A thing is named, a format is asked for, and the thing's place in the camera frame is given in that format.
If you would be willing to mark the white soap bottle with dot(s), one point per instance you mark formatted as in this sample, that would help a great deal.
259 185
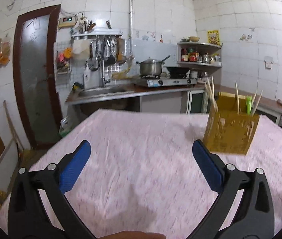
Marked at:
87 78

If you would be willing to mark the wooden chopstick beside gripper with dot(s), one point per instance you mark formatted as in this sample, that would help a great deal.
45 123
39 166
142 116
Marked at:
213 92

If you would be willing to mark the hanging utensil rack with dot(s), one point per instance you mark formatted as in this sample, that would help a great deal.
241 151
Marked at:
101 45

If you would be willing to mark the black wok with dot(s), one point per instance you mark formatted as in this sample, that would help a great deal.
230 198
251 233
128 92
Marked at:
177 72

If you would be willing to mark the steel cooking pot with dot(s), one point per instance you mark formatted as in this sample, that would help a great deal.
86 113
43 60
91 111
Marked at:
151 66

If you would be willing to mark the green handled utensil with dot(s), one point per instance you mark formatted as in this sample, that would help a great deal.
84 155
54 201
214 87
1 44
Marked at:
248 104

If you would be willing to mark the gas stove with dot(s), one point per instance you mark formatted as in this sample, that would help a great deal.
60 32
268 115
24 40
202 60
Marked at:
162 82

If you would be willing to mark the kitchen counter with cabinets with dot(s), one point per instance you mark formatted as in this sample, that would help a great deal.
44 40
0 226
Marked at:
174 99

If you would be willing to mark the steel sink faucet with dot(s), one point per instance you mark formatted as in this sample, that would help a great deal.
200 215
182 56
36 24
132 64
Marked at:
103 73

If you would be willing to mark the wall power socket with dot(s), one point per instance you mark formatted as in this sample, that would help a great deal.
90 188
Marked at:
268 61

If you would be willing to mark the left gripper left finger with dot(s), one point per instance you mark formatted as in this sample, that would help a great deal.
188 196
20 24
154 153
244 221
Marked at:
27 216

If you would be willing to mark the gold plastic utensil holder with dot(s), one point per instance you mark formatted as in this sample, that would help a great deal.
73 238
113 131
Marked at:
227 131

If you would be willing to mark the corner wall shelf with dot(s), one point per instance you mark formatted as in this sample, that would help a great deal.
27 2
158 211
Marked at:
203 57

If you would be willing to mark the person left hand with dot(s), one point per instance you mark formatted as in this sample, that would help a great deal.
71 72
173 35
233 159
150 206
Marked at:
135 235

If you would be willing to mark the dark red door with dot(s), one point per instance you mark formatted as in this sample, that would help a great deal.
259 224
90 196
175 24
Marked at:
34 78

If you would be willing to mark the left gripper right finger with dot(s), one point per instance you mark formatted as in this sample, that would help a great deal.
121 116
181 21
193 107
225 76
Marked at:
243 207

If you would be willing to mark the floral pink tablecloth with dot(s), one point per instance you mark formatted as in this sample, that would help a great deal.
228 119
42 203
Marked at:
142 176

